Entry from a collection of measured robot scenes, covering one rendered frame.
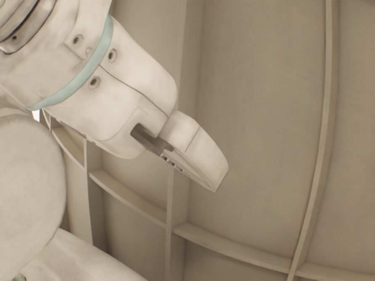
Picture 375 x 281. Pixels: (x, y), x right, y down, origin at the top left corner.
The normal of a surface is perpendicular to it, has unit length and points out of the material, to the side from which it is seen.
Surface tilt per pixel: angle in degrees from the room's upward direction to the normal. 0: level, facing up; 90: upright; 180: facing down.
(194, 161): 97
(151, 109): 89
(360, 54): 90
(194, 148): 96
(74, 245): 1
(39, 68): 119
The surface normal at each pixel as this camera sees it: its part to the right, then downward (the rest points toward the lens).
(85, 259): 0.07, -0.93
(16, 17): 0.53, 0.57
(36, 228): 0.73, 0.38
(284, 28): -0.61, 0.25
